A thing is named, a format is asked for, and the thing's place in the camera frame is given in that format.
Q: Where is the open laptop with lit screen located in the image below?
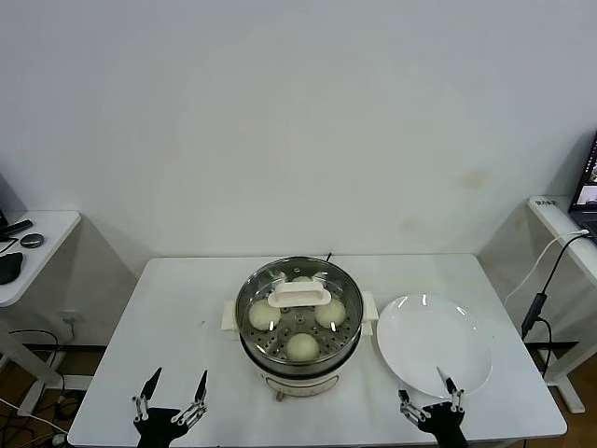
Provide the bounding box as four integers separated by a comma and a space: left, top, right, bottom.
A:
568, 130, 597, 231

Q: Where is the black floor cable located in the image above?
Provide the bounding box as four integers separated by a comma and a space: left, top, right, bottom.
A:
7, 328, 67, 398

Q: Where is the white desk with legs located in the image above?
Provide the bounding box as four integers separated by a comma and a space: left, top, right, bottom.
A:
529, 193, 597, 414

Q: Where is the white round plate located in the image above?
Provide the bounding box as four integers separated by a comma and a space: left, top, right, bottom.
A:
376, 292, 494, 399

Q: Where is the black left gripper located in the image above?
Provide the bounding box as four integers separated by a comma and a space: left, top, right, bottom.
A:
131, 366, 210, 448

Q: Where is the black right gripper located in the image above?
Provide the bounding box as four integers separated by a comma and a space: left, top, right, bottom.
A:
397, 366, 468, 448

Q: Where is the black computer mouse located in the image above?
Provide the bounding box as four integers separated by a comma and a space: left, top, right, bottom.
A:
0, 250, 24, 285

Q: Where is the glass lid with cream handle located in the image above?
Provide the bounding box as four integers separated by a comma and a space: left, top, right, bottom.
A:
235, 256, 365, 361

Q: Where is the cream electric cooker base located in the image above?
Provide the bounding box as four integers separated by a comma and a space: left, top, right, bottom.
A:
240, 321, 374, 403

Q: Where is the small white side table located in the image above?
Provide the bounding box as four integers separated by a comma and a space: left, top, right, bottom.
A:
0, 209, 83, 416

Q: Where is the stainless steel steamer basket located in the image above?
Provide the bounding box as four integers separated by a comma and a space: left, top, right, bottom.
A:
222, 255, 379, 368

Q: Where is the black power adapter with cable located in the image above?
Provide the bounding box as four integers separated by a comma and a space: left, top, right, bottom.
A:
520, 231, 590, 379

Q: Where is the black remote control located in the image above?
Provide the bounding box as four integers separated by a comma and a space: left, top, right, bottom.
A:
2, 217, 34, 234

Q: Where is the grey monitor edge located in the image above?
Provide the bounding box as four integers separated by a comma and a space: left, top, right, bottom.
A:
0, 170, 25, 221

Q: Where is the thin white cable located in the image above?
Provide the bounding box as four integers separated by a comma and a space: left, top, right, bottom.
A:
505, 227, 591, 312

